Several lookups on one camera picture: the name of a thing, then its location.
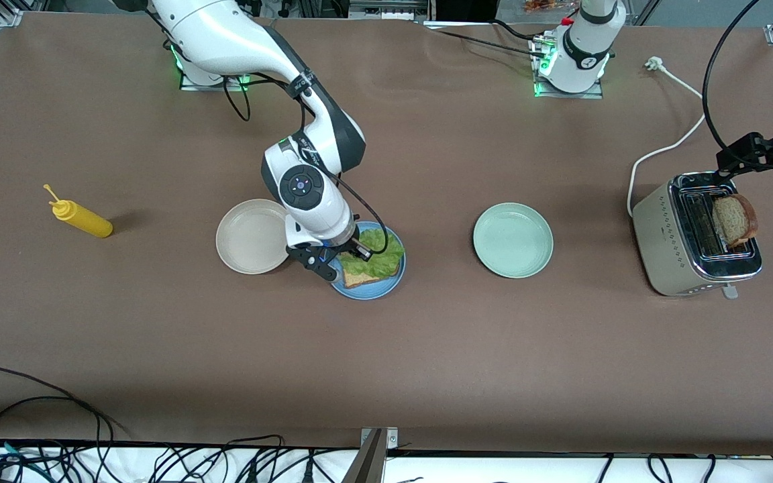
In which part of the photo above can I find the black cable by arm base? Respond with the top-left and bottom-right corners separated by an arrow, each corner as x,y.
435,20 -> 548,60

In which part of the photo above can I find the orange patterned packet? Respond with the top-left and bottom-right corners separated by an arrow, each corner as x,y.
524,0 -> 578,14

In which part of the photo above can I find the blue round plate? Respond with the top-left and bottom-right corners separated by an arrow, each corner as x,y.
328,221 -> 406,301

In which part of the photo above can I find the yellow mustard squeeze bottle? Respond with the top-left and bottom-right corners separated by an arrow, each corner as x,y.
43,184 -> 113,238

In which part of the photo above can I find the pale green round plate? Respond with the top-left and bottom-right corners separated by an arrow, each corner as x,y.
472,203 -> 554,279

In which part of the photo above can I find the beige round plate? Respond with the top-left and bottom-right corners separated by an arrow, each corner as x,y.
216,199 -> 291,275

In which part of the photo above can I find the metal table edge bracket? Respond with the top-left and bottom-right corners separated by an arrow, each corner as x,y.
341,427 -> 399,483

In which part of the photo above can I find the brown bread slice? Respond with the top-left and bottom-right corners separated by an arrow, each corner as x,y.
340,252 -> 402,289
712,195 -> 758,249

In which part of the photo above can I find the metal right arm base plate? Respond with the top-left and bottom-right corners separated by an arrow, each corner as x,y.
180,44 -> 253,91

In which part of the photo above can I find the green lettuce leaf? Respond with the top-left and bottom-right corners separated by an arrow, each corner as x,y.
340,228 -> 405,277

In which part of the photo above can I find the silver beige toaster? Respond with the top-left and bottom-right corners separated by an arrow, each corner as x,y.
631,171 -> 763,299

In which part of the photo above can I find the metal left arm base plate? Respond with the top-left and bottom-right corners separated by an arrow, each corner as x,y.
531,37 -> 605,100

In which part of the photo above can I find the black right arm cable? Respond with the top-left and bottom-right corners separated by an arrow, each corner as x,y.
222,70 -> 389,256

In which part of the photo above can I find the grey metal box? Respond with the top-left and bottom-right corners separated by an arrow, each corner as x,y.
348,0 -> 431,21

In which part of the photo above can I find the white toaster power cable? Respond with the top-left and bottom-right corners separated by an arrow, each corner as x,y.
627,57 -> 709,219

